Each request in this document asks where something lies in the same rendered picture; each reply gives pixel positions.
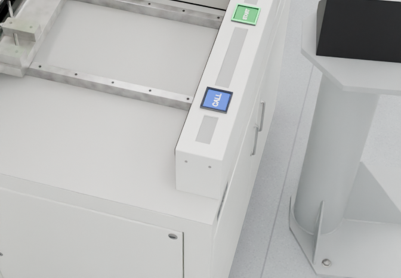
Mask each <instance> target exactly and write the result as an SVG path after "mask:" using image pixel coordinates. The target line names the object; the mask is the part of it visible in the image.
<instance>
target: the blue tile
mask: <svg viewBox="0 0 401 278"><path fill-rule="evenodd" d="M229 98H230V94H227V93H224V92H218V91H213V90H210V89H209V90H208V93H207V95H206V98H205V101H204V104H203V106H207V107H212V108H216V109H221V110H226V107H227V104H228V102H229Z"/></svg>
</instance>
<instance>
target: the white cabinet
mask: <svg viewBox="0 0 401 278"><path fill-rule="evenodd" d="M290 4H291V0H280V3H279V7H278V9H277V13H276V17H275V20H274V25H273V28H272V32H271V35H270V39H269V42H268V44H267V48H266V52H265V55H264V58H263V62H262V64H261V68H260V71H259V74H258V78H257V81H256V84H255V87H254V91H253V93H252V97H251V101H250V104H249V107H248V111H247V113H246V116H245V120H244V123H243V127H242V130H241V133H240V136H239V140H238V142H237V146H236V150H235V153H234V156H233V159H232V163H231V165H230V169H229V173H228V176H227V179H226V183H225V185H224V188H223V192H222V195H221V199H220V202H219V205H218V208H217V212H216V215H215V218H214V222H213V224H212V226H210V225H207V224H202V223H198V222H194V221H190V220H185V219H182V218H178V217H173V216H170V215H165V214H161V213H158V212H153V211H149V210H146V209H141V208H136V207H133V206H129V205H124V204H121V203H117V202H112V201H109V200H104V199H100V198H97V197H92V196H88V195H84V194H80V193H75V192H72V191H68V190H63V189H58V188H55V187H51V186H46V185H43V184H39V183H34V182H31V181H26V180H22V179H19V178H14V177H10V176H7V175H2V174H0V278H228V276H229V273H230V269H231V266H232V262H233V258H234V255H235V251H236V247H237V243H238V240H239V236H240V233H241V229H242V226H243V221H244V219H245V215H246V210H247V208H248V204H249V200H250V197H251V193H252V189H253V186H254V182H255V178H256V176H257V171H258V167H259V164H260V160H261V157H262V154H263V150H264V146H265V143H266V139H267V135H268V132H269V128H270V124H271V121H272V117H273V114H274V109H275V106H276V98H277V90H278V85H279V77H280V70H281V65H282V57H283V49H284V44H285V36H286V28H287V24H288V16H289V8H290Z"/></svg>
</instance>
